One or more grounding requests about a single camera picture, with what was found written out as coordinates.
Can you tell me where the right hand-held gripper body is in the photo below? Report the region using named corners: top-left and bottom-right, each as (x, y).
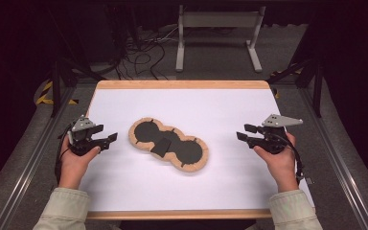
top-left (252, 113), bottom-right (304, 155)

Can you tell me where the aluminium floor rail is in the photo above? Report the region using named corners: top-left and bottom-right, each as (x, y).
top-left (0, 85), bottom-right (78, 230)
top-left (298, 85), bottom-right (368, 230)

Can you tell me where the grey metal stand frame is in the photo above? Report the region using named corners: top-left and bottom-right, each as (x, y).
top-left (175, 4), bottom-right (267, 74)

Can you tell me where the dark equipment box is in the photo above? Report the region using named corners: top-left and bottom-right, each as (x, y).
top-left (76, 3), bottom-right (132, 65)

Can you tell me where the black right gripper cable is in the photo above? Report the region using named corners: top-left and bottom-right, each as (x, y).
top-left (272, 132), bottom-right (306, 186)

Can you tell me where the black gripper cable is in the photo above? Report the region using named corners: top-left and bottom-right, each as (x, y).
top-left (54, 123), bottom-right (75, 186)
top-left (272, 132), bottom-right (306, 186)

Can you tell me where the white table cover sheet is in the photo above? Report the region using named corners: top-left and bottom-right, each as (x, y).
top-left (76, 88), bottom-right (315, 213)

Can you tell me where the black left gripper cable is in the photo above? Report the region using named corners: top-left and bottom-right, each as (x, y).
top-left (54, 123), bottom-right (75, 186)

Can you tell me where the black metal stand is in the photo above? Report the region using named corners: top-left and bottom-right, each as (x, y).
top-left (266, 58), bottom-right (325, 118)
top-left (49, 57), bottom-right (106, 118)

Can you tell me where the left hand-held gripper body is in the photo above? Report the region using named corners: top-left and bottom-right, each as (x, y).
top-left (66, 115), bottom-right (104, 157)

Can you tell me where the tangle of black floor cables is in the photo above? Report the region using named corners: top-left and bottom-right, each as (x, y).
top-left (114, 27), bottom-right (180, 81)

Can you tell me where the person's right hand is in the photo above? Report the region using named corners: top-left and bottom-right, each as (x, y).
top-left (253, 132), bottom-right (298, 194)

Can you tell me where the person's left hand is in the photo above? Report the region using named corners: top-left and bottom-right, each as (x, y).
top-left (57, 135), bottom-right (102, 190)

